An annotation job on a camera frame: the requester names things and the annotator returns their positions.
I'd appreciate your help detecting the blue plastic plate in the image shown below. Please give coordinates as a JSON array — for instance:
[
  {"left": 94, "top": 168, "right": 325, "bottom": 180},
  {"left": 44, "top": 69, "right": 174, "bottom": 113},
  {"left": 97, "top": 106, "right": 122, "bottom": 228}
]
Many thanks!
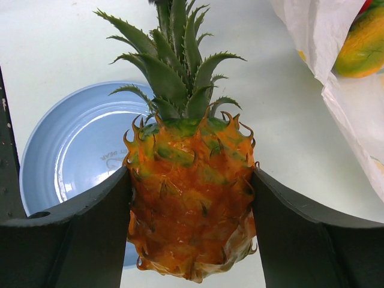
[{"left": 18, "top": 80, "right": 160, "bottom": 271}]

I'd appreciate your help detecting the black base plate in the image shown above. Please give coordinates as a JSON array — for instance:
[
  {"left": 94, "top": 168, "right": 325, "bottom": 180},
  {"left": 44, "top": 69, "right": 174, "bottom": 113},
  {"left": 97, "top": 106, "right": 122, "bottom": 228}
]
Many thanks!
[{"left": 0, "top": 79, "right": 26, "bottom": 222}]

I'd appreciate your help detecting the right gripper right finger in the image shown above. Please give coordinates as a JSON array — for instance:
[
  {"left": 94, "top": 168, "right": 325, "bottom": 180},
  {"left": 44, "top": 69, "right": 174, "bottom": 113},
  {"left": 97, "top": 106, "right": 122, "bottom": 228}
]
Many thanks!
[{"left": 251, "top": 168, "right": 383, "bottom": 288}]

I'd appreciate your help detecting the fake mango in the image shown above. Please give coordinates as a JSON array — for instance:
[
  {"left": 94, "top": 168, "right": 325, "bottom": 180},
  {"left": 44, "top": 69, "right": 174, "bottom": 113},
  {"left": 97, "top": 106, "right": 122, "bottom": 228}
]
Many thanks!
[{"left": 334, "top": 6, "right": 383, "bottom": 78}]

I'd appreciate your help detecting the white plastic bag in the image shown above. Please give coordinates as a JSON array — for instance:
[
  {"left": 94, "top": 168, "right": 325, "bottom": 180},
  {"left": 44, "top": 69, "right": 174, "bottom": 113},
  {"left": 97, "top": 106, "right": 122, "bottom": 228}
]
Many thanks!
[{"left": 271, "top": 1, "right": 383, "bottom": 197}]

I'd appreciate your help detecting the fake pineapple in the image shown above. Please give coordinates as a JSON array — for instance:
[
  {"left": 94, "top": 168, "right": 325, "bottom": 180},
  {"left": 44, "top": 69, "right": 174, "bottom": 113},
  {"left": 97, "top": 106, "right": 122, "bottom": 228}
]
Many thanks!
[{"left": 97, "top": 1, "right": 256, "bottom": 283}]

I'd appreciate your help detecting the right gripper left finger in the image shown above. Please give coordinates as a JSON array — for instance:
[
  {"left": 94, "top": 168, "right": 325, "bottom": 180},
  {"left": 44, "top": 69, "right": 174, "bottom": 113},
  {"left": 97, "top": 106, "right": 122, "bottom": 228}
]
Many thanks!
[{"left": 1, "top": 167, "right": 131, "bottom": 287}]

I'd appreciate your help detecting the fake red fruit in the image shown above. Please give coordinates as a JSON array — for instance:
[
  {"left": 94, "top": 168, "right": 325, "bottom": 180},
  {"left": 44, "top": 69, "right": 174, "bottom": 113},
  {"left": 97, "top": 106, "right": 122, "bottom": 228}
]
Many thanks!
[{"left": 358, "top": 0, "right": 383, "bottom": 15}]

